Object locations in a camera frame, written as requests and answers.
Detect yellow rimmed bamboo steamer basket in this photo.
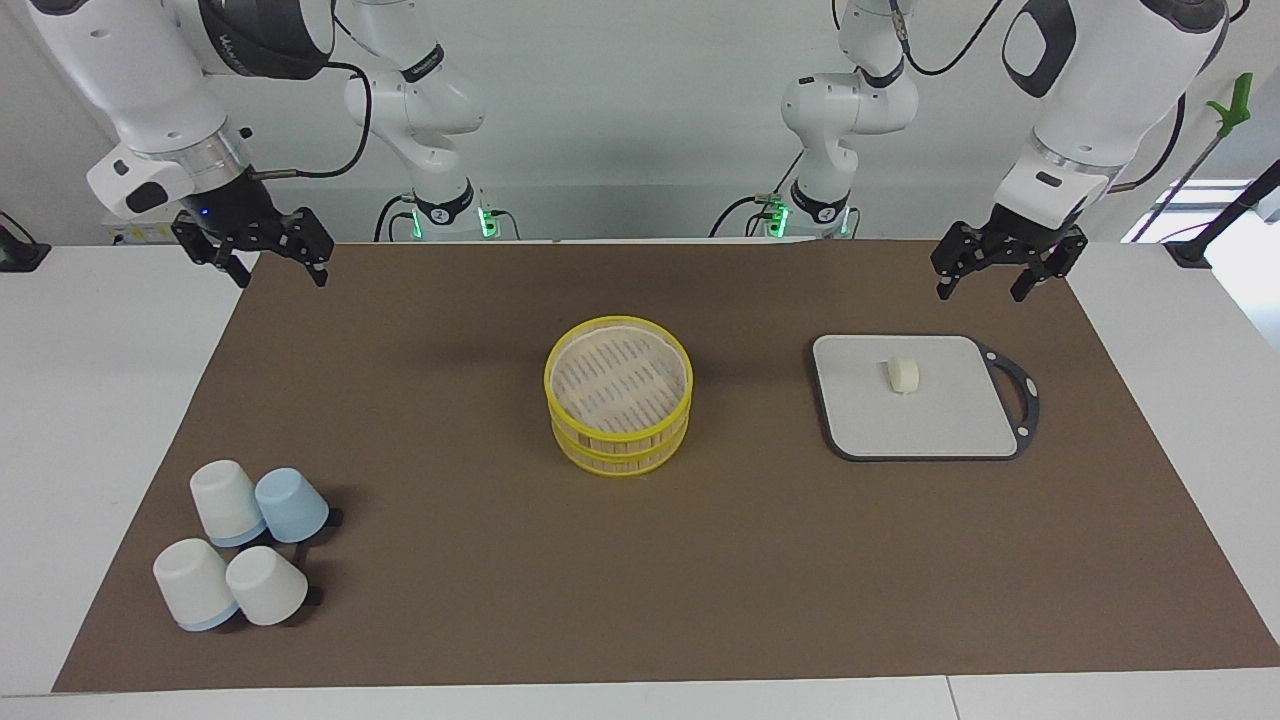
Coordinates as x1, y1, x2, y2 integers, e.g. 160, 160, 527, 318
550, 405, 691, 478

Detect black right base cables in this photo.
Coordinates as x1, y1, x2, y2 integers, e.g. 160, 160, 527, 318
374, 192, 521, 242

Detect green clip on rod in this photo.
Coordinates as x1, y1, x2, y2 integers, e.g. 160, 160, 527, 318
1130, 72, 1256, 241

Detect black left base cables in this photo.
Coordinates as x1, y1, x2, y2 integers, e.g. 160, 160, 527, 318
709, 150, 861, 241

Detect white power strip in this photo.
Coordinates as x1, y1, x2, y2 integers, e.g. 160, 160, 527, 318
104, 221, 178, 247

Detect black base cables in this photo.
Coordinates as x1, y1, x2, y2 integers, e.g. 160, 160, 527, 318
374, 192, 521, 242
709, 150, 861, 241

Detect light blue plastic cup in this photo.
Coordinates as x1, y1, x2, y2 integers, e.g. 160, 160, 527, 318
255, 468, 330, 544

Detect brown table mat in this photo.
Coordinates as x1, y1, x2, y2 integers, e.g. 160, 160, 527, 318
52, 240, 1280, 693

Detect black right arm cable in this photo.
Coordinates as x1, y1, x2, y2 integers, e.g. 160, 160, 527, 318
250, 0, 373, 182

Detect grey cutting board dark rim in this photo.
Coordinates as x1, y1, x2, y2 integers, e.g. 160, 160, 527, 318
811, 334, 1041, 462

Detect white plastic cup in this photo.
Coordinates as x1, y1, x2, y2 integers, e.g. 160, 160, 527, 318
190, 460, 267, 549
225, 546, 309, 627
153, 538, 241, 632

